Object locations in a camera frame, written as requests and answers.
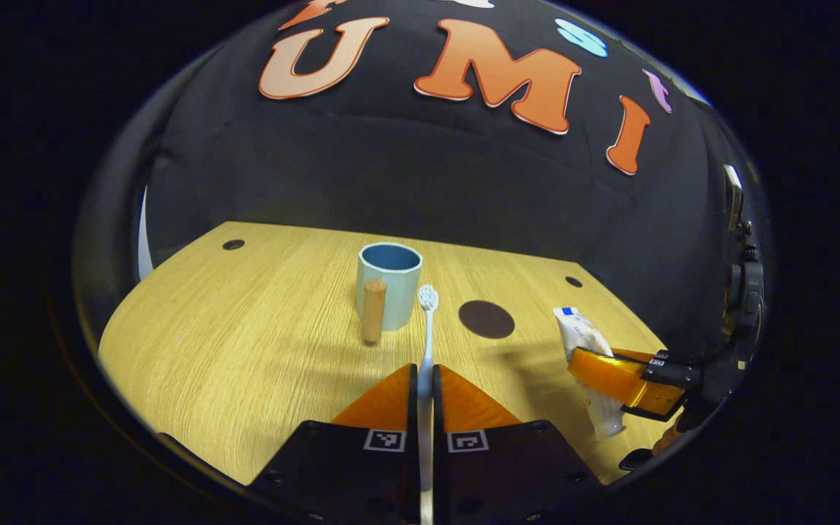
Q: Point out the white toothbrush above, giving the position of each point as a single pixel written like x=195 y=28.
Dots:
x=428 y=343

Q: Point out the black backdrop cloth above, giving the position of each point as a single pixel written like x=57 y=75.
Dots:
x=391 y=168

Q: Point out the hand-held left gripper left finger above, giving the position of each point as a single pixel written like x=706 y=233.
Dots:
x=413 y=467

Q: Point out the white toothpaste tube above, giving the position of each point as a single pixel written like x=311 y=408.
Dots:
x=584 y=339

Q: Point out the dark brown round coaster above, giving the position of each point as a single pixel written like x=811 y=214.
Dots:
x=486 y=319

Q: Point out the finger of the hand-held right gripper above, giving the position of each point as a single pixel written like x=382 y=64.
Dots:
x=609 y=375
x=635 y=355

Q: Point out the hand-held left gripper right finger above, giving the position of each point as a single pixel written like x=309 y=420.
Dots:
x=440 y=467

